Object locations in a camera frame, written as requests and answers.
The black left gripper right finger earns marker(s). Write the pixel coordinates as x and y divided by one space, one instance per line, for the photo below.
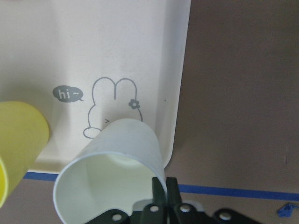
183 212

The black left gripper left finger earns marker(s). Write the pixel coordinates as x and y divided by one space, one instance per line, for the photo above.
155 212

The cream white plastic cup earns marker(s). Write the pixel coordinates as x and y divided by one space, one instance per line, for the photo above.
114 171

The yellow plastic cup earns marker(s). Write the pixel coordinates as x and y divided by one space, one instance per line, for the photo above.
24 133

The cream tray with rabbit print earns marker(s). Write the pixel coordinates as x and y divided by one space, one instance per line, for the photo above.
87 63

